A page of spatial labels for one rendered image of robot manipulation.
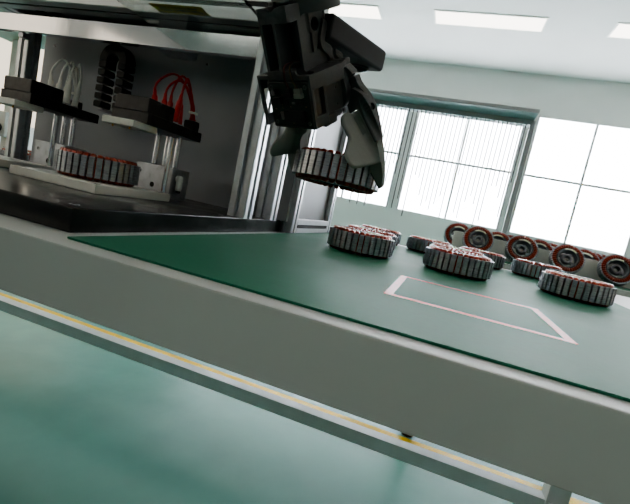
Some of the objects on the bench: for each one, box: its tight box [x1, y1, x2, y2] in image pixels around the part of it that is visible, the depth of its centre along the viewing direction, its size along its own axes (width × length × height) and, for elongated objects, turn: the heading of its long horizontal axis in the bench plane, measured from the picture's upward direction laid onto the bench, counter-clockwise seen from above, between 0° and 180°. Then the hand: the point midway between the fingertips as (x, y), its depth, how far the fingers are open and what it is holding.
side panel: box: [279, 106, 353, 233], centre depth 93 cm, size 28×3×32 cm, turn 102°
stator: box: [537, 269, 618, 307], centre depth 71 cm, size 11×11×4 cm
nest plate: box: [0, 153, 55, 171], centre depth 69 cm, size 15×15×1 cm
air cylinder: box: [33, 140, 86, 171], centre depth 83 cm, size 5×8×6 cm
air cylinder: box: [134, 161, 190, 201], centre depth 76 cm, size 5×8×6 cm
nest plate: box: [9, 164, 170, 202], centre depth 62 cm, size 15×15×1 cm
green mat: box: [67, 233, 630, 408], centre depth 70 cm, size 94×61×1 cm, turn 102°
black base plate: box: [0, 164, 280, 233], centre depth 67 cm, size 47×64×2 cm
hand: (338, 175), depth 54 cm, fingers closed on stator, 13 cm apart
